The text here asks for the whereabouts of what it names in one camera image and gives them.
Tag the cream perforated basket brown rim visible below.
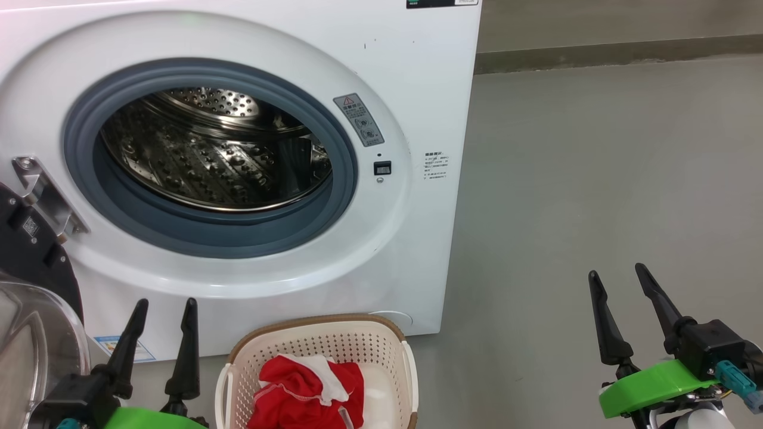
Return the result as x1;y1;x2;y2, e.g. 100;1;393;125
215;314;419;429

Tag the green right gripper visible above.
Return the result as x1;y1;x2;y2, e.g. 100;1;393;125
588;263;722;419

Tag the silver metal door hinge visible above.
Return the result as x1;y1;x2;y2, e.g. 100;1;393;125
11;156;91;238

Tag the blue energy label sticker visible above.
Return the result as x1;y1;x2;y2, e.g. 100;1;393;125
94;335;157;363

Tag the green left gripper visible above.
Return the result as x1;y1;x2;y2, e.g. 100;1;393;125
104;297;209;429

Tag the white front-load washing machine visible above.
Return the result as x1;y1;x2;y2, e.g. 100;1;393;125
0;0;482;362

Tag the red and white garment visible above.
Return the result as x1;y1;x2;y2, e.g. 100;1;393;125
247;354;366;429

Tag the glass washing machine door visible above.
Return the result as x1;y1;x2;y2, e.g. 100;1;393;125
0;182;91;429

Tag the right camera cable teal plug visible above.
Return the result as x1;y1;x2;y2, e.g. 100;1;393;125
714;360;763;415

